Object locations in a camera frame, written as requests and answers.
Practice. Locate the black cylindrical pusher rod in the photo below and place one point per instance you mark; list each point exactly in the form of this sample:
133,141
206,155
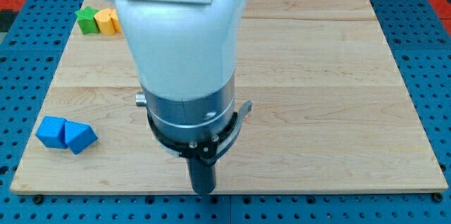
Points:
202,176

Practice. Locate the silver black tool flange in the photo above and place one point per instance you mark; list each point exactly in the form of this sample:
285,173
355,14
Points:
202,129

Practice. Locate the blue cube block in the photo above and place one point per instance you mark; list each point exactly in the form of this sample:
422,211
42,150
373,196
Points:
51,132

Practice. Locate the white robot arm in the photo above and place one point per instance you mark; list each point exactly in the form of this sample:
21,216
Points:
185,53

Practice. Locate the blue triangular prism block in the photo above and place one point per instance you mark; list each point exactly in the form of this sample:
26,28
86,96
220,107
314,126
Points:
78,136

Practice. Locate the light wooden board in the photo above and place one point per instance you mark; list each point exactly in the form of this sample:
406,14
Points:
331,114

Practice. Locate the yellow heart block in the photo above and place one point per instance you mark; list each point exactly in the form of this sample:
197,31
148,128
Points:
107,21

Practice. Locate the green star block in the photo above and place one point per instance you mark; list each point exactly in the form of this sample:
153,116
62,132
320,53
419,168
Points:
86,21

